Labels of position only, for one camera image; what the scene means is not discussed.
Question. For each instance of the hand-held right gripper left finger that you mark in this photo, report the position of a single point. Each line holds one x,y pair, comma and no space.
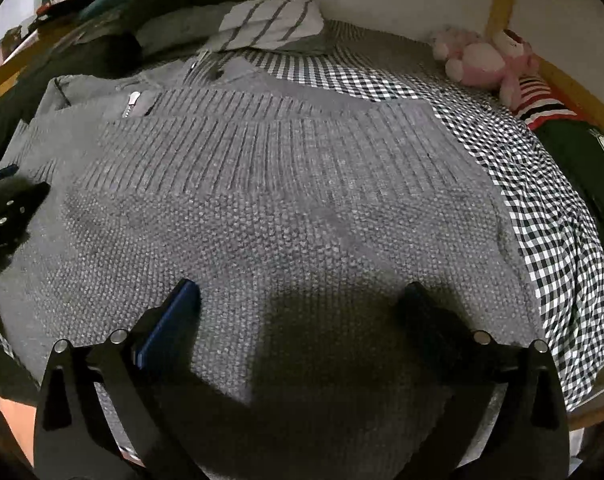
174,315

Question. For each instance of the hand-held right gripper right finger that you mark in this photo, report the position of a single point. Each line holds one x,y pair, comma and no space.
422,320

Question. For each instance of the grey knit sweater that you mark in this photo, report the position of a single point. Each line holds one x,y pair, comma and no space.
282,210

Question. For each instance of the dark clothes pile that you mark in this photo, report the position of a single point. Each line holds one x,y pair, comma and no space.
97,55

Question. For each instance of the black white checked bed sheet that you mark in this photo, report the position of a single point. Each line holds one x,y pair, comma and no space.
547,220

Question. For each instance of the teal cloth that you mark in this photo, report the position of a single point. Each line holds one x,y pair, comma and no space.
112,0

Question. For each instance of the dark green garment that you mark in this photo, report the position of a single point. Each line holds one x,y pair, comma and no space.
577,170

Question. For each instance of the dark grey fleece garment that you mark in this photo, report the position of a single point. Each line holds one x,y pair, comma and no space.
182,25

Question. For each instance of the red white striped cloth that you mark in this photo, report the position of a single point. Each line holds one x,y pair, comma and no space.
537,95

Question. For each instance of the pink plush toy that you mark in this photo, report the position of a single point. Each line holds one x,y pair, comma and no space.
474,60

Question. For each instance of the grey white striped garment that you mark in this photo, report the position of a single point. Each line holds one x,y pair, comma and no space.
272,20

